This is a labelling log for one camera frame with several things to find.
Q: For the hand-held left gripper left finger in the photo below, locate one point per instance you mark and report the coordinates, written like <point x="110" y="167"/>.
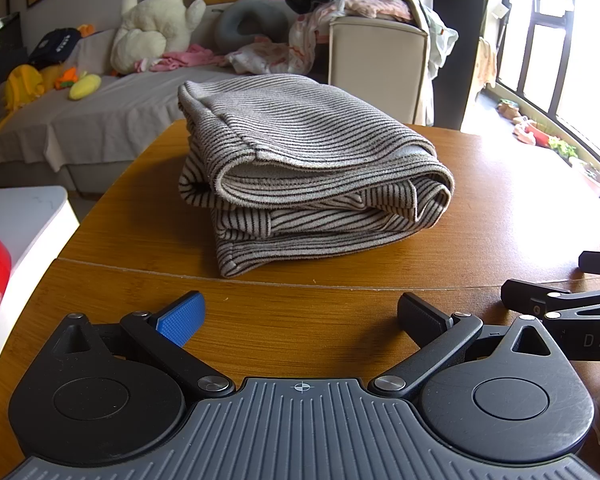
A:
<point x="180" y="317"/>

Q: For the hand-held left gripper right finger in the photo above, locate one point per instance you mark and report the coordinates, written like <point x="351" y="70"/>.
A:
<point x="420" y="317"/>

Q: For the grey striped garment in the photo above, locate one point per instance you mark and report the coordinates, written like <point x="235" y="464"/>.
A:
<point x="305" y="135"/>

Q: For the pink basin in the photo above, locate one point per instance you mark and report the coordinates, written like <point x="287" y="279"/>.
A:
<point x="590" y="175"/>

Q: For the green seedling tray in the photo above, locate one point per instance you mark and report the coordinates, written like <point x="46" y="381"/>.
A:
<point x="562" y="147"/>

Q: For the red basin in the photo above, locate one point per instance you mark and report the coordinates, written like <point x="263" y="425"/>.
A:
<point x="537" y="135"/>

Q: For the pair of pink shoes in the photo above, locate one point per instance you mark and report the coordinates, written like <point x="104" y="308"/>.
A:
<point x="522" y="131"/>

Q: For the grey covered sofa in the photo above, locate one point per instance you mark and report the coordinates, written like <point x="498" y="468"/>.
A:
<point x="105" y="120"/>

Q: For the black framed window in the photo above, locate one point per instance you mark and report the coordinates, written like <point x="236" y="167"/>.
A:
<point x="545" y="60"/>

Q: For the hanging beige towel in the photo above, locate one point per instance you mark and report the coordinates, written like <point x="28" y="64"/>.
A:
<point x="487" y="62"/>

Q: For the yellow-green plush toy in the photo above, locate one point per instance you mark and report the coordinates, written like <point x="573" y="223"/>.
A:
<point x="85" y="86"/>

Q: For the beige fabric storage box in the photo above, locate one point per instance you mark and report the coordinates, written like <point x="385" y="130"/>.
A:
<point x="375" y="70"/>

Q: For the pink cloth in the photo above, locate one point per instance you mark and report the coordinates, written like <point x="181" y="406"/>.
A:
<point x="180" y="60"/>

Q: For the orange plush toy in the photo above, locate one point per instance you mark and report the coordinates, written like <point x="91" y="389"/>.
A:
<point x="66" y="79"/>

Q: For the light floral cloth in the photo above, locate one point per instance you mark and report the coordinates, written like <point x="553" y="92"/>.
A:
<point x="270" y="57"/>

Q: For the yellow plush toy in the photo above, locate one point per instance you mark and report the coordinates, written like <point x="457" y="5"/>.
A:
<point x="22" y="85"/>

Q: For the white plush duck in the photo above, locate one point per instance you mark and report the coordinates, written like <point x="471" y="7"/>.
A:
<point x="150" y="25"/>

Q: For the grey neck pillow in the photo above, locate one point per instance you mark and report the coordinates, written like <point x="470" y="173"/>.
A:
<point x="230" y="25"/>

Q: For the black cap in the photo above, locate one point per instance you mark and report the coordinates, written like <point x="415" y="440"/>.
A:
<point x="55" y="47"/>

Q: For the glass tank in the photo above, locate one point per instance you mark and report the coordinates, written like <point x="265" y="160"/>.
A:
<point x="2" y="45"/>

